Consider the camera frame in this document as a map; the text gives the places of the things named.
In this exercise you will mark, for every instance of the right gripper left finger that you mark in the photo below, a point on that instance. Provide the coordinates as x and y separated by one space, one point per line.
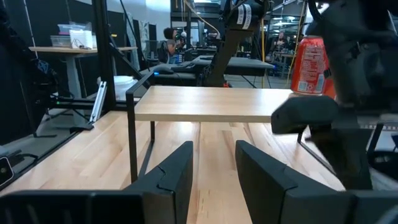
93 208

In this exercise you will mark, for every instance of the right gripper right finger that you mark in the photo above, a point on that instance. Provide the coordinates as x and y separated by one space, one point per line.
311 205

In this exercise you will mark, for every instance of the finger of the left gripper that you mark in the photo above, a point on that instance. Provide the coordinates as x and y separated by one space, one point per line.
303 115
342 158

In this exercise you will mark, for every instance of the orange-red soda can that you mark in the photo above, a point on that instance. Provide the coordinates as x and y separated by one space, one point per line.
309 65
330 88

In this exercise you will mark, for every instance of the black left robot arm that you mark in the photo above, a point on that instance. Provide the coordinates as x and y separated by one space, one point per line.
231 46

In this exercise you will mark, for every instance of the black work table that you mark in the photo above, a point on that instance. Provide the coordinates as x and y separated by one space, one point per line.
242 63

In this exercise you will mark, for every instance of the white bucket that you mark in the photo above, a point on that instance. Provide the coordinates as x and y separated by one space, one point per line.
124 84

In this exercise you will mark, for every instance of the person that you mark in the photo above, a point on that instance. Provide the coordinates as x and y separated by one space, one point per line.
169 46

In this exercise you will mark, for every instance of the wooden standing desk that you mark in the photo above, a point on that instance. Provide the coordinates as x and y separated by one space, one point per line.
62 49

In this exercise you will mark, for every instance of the white box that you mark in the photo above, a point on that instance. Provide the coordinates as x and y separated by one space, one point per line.
81 39

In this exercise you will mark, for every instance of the clear plastic storage box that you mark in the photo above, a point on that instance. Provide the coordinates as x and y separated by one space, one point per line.
60 40
74 28

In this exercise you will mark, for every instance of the small black camera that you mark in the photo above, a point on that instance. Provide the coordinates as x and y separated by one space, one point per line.
4 171

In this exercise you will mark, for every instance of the wooden shelf black metal frame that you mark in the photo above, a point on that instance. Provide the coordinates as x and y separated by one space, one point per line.
202 102

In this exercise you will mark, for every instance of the silver aluminium bracket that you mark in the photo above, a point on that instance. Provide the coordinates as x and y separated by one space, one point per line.
99 101

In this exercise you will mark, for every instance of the black aluminium rig frame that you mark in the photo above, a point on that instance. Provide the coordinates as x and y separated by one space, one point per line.
104 56

